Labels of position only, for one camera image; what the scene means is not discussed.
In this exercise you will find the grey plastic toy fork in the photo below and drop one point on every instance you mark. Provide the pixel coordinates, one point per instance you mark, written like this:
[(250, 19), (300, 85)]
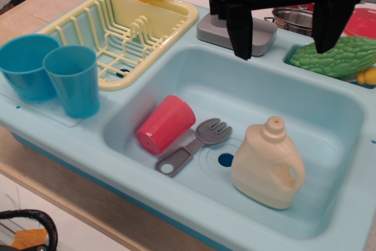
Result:
[(210, 132)]

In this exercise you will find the steel toy pot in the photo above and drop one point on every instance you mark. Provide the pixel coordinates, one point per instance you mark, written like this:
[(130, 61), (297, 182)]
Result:
[(295, 18)]

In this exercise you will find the red plastic cup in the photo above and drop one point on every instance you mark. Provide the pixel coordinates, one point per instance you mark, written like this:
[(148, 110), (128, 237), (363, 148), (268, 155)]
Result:
[(172, 118)]

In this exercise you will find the green toy bitter gourd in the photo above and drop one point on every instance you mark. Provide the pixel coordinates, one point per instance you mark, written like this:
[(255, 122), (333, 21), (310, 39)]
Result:
[(351, 55)]

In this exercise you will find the red plastic plate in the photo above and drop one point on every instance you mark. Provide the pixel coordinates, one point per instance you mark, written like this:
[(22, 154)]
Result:
[(362, 23)]

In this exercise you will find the grey toy faucet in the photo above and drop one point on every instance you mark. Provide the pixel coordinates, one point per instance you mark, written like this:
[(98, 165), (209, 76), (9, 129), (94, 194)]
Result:
[(213, 30)]

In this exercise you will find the person's foot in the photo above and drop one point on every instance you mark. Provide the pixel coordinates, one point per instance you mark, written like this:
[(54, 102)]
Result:
[(6, 8)]

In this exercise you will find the cream toy detergent bottle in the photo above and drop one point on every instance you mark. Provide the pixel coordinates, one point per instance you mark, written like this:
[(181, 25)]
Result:
[(267, 166)]

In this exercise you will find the large blue plastic cup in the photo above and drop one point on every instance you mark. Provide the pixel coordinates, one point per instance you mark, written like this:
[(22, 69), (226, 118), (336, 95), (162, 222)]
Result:
[(22, 66)]

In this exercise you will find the yellow toy piece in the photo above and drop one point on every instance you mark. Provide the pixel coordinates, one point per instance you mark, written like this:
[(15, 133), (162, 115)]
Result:
[(367, 77)]

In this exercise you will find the light blue toy sink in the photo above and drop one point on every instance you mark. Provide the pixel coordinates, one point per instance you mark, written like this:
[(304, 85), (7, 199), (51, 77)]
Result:
[(96, 170)]

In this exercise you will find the small blue plastic cup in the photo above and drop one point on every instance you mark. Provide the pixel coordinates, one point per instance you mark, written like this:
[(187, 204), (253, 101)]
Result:
[(73, 72)]

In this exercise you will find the yellow dish drying rack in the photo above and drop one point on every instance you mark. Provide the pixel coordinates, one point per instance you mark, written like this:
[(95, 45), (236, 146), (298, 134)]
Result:
[(128, 36)]

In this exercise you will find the orange tape piece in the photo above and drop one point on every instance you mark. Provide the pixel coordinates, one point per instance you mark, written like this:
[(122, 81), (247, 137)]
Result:
[(29, 238)]

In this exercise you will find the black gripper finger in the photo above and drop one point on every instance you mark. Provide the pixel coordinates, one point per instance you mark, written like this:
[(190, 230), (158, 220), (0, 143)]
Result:
[(240, 29), (327, 24)]

